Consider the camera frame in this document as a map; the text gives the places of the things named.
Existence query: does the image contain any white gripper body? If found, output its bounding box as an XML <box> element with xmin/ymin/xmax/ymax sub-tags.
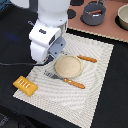
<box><xmin>29</xmin><ymin>20</ymin><xmax>66</xmax><ymax>63</ymax></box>

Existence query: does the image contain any tall grey pot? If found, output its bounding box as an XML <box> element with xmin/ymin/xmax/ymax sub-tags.
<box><xmin>81</xmin><ymin>0</ymin><xmax>106</xmax><ymax>26</ymax></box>

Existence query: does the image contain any yellow toy bread loaf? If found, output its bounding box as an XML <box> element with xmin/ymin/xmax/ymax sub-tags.
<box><xmin>13</xmin><ymin>76</ymin><xmax>38</xmax><ymax>97</ymax></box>

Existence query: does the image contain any brown toy sausage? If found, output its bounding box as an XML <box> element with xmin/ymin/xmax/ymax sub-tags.
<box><xmin>89</xmin><ymin>10</ymin><xmax>102</xmax><ymax>15</ymax></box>

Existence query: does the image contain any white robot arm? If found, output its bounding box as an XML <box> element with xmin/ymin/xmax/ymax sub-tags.
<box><xmin>10</xmin><ymin>0</ymin><xmax>71</xmax><ymax>63</ymax></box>

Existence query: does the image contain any round beige plate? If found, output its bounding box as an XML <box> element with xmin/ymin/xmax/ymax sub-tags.
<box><xmin>55</xmin><ymin>55</ymin><xmax>83</xmax><ymax>78</ymax></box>

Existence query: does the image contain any woven beige placemat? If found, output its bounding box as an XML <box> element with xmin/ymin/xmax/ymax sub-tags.
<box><xmin>14</xmin><ymin>34</ymin><xmax>113</xmax><ymax>128</ymax></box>

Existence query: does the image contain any beige bowl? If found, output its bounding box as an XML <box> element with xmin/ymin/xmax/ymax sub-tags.
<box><xmin>118</xmin><ymin>4</ymin><xmax>128</xmax><ymax>30</ymax></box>

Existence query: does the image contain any knife with wooden handle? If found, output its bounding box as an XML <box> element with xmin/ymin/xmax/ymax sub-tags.
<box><xmin>61</xmin><ymin>49</ymin><xmax>99</xmax><ymax>64</ymax></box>

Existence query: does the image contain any fork with wooden handle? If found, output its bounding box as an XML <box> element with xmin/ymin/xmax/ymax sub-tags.
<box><xmin>44</xmin><ymin>70</ymin><xmax>85</xmax><ymax>89</ymax></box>

